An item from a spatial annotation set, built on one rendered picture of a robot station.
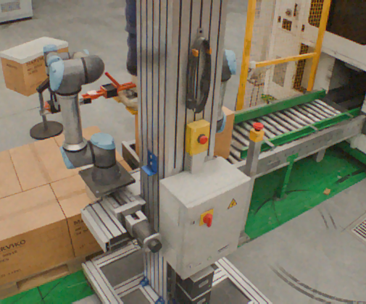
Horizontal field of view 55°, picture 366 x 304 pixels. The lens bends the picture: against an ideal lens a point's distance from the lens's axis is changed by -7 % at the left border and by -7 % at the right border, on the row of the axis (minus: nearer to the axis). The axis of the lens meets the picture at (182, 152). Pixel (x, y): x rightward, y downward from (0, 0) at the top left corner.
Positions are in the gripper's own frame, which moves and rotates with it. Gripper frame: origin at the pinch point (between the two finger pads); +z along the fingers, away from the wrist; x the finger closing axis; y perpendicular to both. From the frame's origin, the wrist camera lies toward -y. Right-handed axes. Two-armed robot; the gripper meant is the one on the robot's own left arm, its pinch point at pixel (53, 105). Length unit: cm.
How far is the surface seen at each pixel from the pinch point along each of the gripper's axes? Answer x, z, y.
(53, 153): 59, 71, 9
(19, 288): -12, 123, -53
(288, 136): -28, 64, 181
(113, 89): -3.2, -2.1, 36.5
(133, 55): -2, -21, 51
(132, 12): -4, -47, 50
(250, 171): -54, 55, 111
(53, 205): -1, 71, -12
